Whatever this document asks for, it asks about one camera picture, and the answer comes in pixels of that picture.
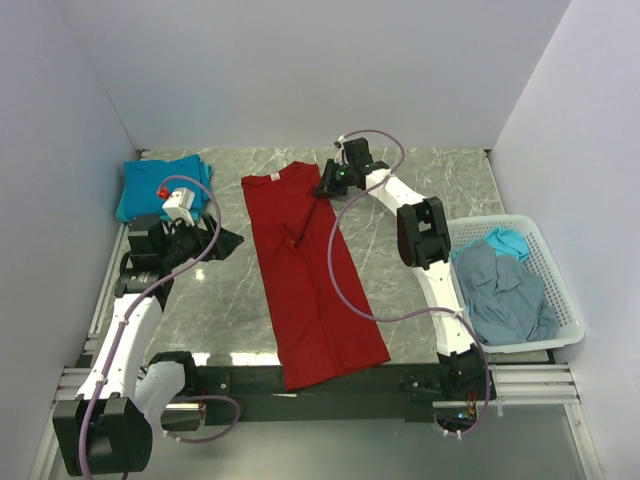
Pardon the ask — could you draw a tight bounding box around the white plastic basket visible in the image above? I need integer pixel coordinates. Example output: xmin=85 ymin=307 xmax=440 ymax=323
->
xmin=448 ymin=215 xmax=584 ymax=354

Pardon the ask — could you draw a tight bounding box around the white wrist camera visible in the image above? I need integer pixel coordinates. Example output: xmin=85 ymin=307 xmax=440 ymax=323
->
xmin=334 ymin=135 xmax=348 ymax=165
xmin=157 ymin=186 xmax=195 ymax=225

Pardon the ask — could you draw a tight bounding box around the folded blue t shirt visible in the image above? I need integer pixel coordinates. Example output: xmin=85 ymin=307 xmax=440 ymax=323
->
xmin=122 ymin=155 xmax=210 ymax=217

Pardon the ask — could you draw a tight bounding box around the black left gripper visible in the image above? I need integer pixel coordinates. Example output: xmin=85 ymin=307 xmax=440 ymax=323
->
xmin=159 ymin=213 xmax=243 ymax=269

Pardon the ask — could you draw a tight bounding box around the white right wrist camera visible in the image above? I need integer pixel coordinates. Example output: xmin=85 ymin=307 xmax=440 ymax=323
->
xmin=334 ymin=135 xmax=348 ymax=165

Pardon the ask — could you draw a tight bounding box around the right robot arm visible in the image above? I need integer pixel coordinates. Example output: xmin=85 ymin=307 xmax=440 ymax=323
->
xmin=314 ymin=133 xmax=491 ymax=399

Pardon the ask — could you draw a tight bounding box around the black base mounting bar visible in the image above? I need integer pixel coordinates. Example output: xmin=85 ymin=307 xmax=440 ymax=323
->
xmin=159 ymin=364 xmax=499 ymax=431

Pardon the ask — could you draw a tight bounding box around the aluminium frame rail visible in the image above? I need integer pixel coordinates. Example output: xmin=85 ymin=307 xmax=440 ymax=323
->
xmin=52 ymin=364 xmax=581 ymax=406

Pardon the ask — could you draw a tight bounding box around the grey blue t shirt in basket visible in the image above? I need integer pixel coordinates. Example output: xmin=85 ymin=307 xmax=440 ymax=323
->
xmin=452 ymin=239 xmax=560 ymax=346

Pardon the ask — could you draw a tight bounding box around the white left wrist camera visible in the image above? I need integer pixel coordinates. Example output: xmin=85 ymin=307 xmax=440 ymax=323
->
xmin=157 ymin=186 xmax=195 ymax=225

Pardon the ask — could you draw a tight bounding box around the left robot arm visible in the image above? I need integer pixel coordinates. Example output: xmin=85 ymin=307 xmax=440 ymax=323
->
xmin=52 ymin=214 xmax=244 ymax=478

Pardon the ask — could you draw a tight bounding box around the folded teal t shirt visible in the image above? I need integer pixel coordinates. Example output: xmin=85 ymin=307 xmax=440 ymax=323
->
xmin=115 ymin=162 xmax=216 ymax=225

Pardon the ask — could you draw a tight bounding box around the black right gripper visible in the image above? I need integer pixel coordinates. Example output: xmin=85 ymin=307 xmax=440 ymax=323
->
xmin=312 ymin=159 xmax=354 ymax=199

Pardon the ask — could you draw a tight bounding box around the teal t shirt in basket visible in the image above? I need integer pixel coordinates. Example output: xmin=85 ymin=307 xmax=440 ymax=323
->
xmin=484 ymin=227 xmax=530 ymax=263

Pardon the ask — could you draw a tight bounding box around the red t shirt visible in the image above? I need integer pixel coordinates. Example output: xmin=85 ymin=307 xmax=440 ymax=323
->
xmin=241 ymin=162 xmax=390 ymax=390

